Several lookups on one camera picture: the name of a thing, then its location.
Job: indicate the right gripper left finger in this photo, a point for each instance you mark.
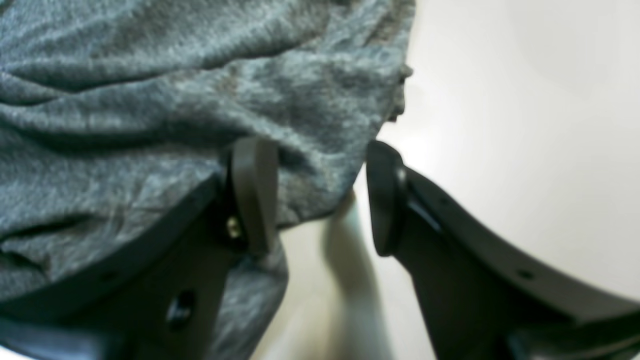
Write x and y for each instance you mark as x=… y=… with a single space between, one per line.
x=157 y=297

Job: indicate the grey t-shirt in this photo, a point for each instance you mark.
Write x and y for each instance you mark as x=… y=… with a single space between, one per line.
x=112 y=111

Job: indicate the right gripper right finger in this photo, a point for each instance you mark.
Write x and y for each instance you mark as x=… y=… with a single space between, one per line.
x=480 y=297

